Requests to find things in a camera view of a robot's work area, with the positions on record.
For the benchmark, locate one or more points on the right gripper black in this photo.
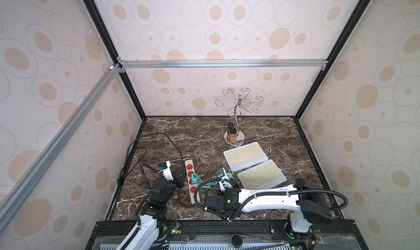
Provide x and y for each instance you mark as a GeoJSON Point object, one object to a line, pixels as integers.
{"type": "Point", "coordinates": [218, 189]}

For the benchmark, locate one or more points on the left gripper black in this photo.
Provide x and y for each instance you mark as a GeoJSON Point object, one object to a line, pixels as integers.
{"type": "Point", "coordinates": [177, 177]}

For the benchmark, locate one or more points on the white keyboard yellow keys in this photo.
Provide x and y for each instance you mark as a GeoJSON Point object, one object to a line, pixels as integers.
{"type": "Point", "coordinates": [245, 156]}
{"type": "Point", "coordinates": [266, 175]}

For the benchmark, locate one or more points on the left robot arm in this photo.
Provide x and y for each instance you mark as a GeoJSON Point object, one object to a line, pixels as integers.
{"type": "Point", "coordinates": [151, 224]}

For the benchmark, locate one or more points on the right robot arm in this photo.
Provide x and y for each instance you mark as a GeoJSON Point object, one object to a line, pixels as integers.
{"type": "Point", "coordinates": [309, 203]}

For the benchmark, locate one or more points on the beige power strip red sockets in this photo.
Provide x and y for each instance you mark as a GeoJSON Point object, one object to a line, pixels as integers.
{"type": "Point", "coordinates": [192, 187]}

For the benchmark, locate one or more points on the teal USB charger adapter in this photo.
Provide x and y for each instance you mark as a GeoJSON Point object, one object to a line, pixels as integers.
{"type": "Point", "coordinates": [194, 178]}

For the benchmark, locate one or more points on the black round knob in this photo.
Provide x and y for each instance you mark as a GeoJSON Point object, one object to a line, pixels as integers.
{"type": "Point", "coordinates": [236, 241]}

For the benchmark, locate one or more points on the orange spice bottle black cap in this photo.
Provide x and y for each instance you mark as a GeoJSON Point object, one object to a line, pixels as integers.
{"type": "Point", "coordinates": [232, 136]}

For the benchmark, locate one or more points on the chrome hook stand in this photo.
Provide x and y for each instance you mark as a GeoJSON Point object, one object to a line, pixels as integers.
{"type": "Point", "coordinates": [239, 102]}

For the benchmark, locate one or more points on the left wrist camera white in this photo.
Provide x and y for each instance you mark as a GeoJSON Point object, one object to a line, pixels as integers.
{"type": "Point", "coordinates": [164, 170]}

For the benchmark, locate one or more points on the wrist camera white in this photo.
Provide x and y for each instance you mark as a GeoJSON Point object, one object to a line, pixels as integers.
{"type": "Point", "coordinates": [164, 170]}
{"type": "Point", "coordinates": [222, 175]}

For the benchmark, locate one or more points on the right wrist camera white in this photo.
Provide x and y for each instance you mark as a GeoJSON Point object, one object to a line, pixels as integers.
{"type": "Point", "coordinates": [222, 175]}

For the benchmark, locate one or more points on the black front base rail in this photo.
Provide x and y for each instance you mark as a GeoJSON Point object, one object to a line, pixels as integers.
{"type": "Point", "coordinates": [263, 235]}

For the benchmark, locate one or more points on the back aluminium frame bar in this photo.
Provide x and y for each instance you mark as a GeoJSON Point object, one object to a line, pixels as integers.
{"type": "Point", "coordinates": [124, 64]}

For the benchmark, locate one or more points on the aluminium frame bar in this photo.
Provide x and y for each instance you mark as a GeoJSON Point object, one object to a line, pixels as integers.
{"type": "Point", "coordinates": [22, 190]}
{"type": "Point", "coordinates": [124, 64]}

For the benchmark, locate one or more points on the left aluminium frame bar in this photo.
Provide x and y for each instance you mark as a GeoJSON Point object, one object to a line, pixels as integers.
{"type": "Point", "coordinates": [22, 190]}

